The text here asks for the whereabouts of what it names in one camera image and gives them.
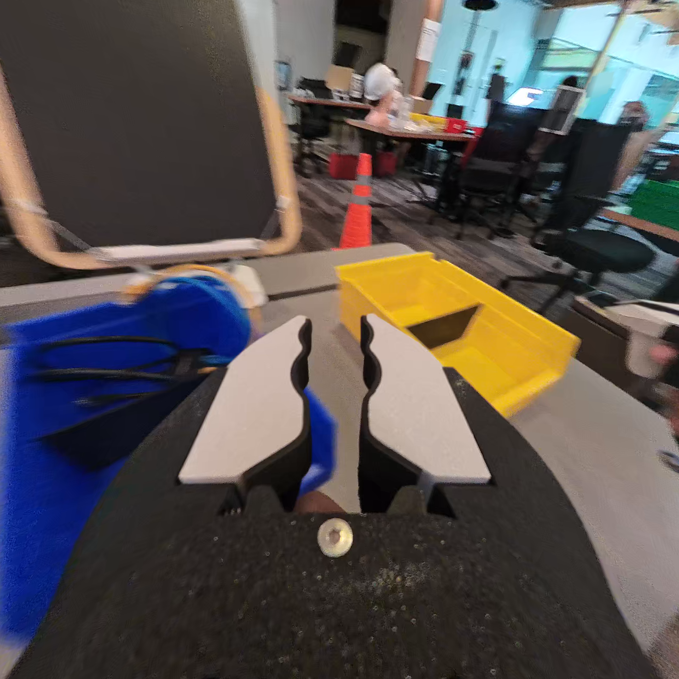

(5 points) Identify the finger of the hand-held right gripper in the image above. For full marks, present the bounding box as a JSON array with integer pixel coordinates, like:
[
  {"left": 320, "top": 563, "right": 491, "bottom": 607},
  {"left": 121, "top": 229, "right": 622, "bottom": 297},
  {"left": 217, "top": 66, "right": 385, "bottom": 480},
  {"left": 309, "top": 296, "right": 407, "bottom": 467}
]
[{"left": 607, "top": 302, "right": 679, "bottom": 381}]

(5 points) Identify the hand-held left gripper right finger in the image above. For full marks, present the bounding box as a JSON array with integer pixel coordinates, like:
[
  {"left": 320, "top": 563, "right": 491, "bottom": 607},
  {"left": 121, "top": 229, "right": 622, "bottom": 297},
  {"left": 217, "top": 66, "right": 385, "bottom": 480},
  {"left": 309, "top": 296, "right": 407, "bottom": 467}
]
[{"left": 358, "top": 312, "right": 493, "bottom": 512}]

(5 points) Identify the orange ethernet cable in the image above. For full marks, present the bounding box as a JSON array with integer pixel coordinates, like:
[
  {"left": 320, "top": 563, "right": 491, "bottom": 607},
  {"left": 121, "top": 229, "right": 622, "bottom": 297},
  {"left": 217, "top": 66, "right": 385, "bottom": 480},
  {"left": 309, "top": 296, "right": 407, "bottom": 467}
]
[{"left": 117, "top": 262, "right": 253, "bottom": 306}]

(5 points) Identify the yellow plastic bin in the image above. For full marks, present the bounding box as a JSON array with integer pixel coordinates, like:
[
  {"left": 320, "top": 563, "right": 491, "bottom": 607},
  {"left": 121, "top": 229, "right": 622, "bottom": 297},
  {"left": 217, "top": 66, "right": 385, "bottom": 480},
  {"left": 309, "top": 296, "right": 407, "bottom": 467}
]
[{"left": 335, "top": 251, "right": 583, "bottom": 419}]

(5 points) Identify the wooden table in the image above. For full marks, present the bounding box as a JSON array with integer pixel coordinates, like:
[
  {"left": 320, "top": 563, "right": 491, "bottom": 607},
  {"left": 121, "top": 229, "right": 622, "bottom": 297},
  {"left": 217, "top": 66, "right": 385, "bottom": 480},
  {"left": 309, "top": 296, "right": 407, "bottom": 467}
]
[{"left": 345, "top": 115, "right": 478, "bottom": 192}]

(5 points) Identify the orange traffic cone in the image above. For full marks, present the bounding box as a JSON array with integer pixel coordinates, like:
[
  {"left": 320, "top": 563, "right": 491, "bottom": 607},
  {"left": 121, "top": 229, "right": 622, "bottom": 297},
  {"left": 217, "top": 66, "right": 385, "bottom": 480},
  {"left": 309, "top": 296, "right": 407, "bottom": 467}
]
[{"left": 339, "top": 152, "right": 375, "bottom": 251}]

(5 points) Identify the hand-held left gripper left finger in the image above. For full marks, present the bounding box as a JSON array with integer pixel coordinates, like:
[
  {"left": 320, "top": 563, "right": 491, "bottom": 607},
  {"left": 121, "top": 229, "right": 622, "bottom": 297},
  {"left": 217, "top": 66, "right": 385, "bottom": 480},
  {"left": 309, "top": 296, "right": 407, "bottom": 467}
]
[{"left": 178, "top": 314, "right": 315, "bottom": 512}]

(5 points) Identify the black ethernet cable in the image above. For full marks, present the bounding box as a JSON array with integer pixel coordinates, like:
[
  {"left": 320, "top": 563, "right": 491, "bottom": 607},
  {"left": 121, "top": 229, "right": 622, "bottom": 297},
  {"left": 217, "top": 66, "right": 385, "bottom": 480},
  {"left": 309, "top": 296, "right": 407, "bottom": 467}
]
[{"left": 27, "top": 336, "right": 232, "bottom": 412}]

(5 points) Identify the black office chair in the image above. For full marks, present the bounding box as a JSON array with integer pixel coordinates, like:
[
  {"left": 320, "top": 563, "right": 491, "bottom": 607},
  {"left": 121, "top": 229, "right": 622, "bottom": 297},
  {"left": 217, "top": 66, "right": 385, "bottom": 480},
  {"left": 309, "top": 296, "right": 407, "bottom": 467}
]
[
  {"left": 499, "top": 119, "right": 658, "bottom": 316},
  {"left": 437, "top": 101, "right": 547, "bottom": 243}
]

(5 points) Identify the blue plastic bin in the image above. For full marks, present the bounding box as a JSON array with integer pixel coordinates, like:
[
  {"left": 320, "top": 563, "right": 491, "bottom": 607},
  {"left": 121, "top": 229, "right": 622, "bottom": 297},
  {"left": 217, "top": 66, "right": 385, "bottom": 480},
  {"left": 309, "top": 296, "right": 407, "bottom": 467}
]
[{"left": 0, "top": 274, "right": 339, "bottom": 650}]

